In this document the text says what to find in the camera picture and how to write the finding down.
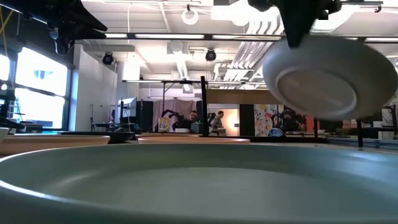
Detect black background rig frame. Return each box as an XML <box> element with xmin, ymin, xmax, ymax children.
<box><xmin>121</xmin><ymin>78</ymin><xmax>203</xmax><ymax>138</ymax></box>

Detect colourful poster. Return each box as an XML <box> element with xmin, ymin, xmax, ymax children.
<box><xmin>254</xmin><ymin>104</ymin><xmax>280</xmax><ymax>137</ymax></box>

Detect overhead light bar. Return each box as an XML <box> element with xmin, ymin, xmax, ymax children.
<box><xmin>73</xmin><ymin>32</ymin><xmax>398</xmax><ymax>44</ymax></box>

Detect grey curtain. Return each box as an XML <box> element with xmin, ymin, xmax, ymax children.
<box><xmin>152</xmin><ymin>98</ymin><xmax>198</xmax><ymax>131</ymax></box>

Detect white ceiling pipe bundle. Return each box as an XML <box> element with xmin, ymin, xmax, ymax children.
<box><xmin>214</xmin><ymin>0</ymin><xmax>285</xmax><ymax>91</ymax></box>

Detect yellow bag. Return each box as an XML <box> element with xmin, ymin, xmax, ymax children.
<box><xmin>158</xmin><ymin>116</ymin><xmax>170</xmax><ymax>133</ymax></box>

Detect black partition panel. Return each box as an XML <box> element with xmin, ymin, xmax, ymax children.
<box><xmin>239</xmin><ymin>104</ymin><xmax>256</xmax><ymax>137</ymax></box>

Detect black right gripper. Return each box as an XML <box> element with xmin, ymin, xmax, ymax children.
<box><xmin>248</xmin><ymin>0</ymin><xmax>343</xmax><ymax>48</ymax></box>

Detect white ring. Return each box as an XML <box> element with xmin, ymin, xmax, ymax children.
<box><xmin>181</xmin><ymin>7</ymin><xmax>200</xmax><ymax>26</ymax></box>

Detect large bright window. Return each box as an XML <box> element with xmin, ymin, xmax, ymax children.
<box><xmin>0</xmin><ymin>46</ymin><xmax>71</xmax><ymax>130</ymax></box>

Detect blue white ball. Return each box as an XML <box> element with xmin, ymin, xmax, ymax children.
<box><xmin>267</xmin><ymin>128</ymin><xmax>285</xmax><ymax>138</ymax></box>

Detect person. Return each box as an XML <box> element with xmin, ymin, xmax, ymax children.
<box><xmin>211</xmin><ymin>110</ymin><xmax>225</xmax><ymax>134</ymax></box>
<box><xmin>183</xmin><ymin>110</ymin><xmax>200</xmax><ymax>131</ymax></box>

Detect yellow hanging cable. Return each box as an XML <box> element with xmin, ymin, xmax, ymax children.
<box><xmin>0</xmin><ymin>4</ymin><xmax>15</xmax><ymax>58</ymax></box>

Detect wooden shelf black metal legs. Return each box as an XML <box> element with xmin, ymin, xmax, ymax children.
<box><xmin>200</xmin><ymin>75</ymin><xmax>364</xmax><ymax>151</ymax></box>

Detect beige plate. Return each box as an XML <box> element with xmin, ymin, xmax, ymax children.
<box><xmin>0</xmin><ymin>134</ymin><xmax>111</xmax><ymax>157</ymax></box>

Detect white ceiling duct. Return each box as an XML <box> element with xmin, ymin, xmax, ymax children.
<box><xmin>167</xmin><ymin>40</ymin><xmax>195</xmax><ymax>93</ymax></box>

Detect white bowl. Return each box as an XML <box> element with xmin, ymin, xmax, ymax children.
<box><xmin>262</xmin><ymin>34</ymin><xmax>398</xmax><ymax>122</ymax></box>

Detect sage green plate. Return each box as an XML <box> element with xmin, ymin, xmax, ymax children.
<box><xmin>0</xmin><ymin>142</ymin><xmax>398</xmax><ymax>224</ymax></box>

